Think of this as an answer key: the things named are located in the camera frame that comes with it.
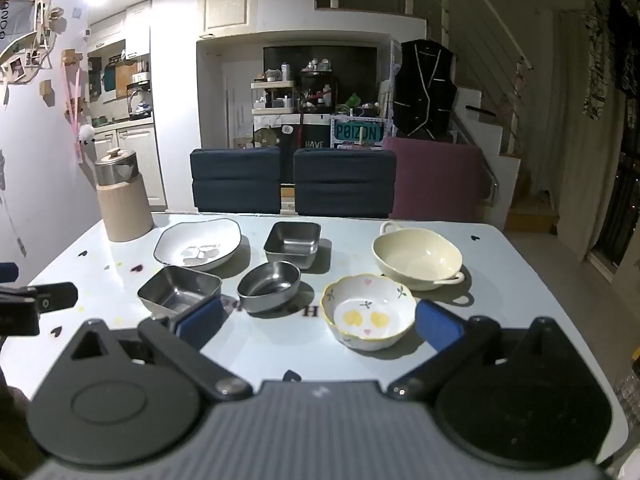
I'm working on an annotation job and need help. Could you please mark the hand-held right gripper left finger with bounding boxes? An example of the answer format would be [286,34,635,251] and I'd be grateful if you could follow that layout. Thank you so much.
[69,294,253,404]

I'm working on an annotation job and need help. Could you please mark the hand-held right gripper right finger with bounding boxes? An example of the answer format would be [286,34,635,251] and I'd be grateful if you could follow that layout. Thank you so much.
[386,300,574,403]

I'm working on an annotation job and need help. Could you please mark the square stainless steel container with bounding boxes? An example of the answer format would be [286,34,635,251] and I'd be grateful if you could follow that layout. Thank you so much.
[137,265,223,319]
[263,220,322,271]

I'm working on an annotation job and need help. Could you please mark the cream bowl with handles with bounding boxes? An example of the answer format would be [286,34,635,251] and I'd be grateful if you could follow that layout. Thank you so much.
[372,220,467,292]

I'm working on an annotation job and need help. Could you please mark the white plate with dark rim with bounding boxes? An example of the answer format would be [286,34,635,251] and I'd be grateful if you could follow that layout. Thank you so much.
[153,218,244,272]

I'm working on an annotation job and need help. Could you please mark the floral bowl with yellow rim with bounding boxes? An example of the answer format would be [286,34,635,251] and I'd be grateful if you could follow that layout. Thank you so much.
[320,273,418,352]

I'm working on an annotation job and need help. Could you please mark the oval stainless steel bowl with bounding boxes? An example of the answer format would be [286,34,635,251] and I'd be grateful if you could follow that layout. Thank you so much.
[236,261,303,314]

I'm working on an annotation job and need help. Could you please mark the wooden knife block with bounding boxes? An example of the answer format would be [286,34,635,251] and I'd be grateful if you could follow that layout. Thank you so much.
[94,147,155,243]

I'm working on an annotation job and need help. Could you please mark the navy blue chair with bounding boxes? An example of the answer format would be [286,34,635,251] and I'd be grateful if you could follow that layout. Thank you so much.
[293,147,398,219]
[189,146,282,214]

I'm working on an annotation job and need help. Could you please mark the purple chair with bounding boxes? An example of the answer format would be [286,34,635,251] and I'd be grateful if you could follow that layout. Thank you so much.
[382,137,487,222]

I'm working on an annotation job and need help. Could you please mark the white staircase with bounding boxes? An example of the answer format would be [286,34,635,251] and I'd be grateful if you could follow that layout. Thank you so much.
[452,84,562,234]

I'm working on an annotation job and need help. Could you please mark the pink ribbon with fluffy toy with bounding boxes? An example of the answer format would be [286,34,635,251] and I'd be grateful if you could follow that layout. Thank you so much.
[62,64,97,164]

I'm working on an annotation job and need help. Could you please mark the white kitchen cabinets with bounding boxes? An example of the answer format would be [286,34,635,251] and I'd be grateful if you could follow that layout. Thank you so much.
[87,0,169,212]

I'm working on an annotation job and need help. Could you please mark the teal sign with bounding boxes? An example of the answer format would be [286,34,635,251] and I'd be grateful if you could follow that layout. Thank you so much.
[332,119,384,144]

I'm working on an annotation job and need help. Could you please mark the dark glass door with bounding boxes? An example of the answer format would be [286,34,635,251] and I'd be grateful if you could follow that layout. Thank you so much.
[589,149,640,273]

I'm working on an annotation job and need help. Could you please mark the white shelf rack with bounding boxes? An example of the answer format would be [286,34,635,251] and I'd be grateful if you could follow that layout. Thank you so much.
[251,79,295,115]

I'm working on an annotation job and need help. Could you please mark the black vest with white trim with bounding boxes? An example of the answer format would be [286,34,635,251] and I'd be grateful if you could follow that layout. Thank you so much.
[391,38,458,138]

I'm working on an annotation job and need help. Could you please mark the patterned curtain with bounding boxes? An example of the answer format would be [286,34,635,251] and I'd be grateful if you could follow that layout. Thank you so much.
[582,0,622,122]

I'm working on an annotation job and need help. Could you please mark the white cabinet door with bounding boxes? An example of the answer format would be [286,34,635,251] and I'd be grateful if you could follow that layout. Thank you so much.
[197,0,260,37]

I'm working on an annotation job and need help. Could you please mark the wooden wall decoration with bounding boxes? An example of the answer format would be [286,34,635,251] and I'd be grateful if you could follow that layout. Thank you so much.
[0,0,67,107]

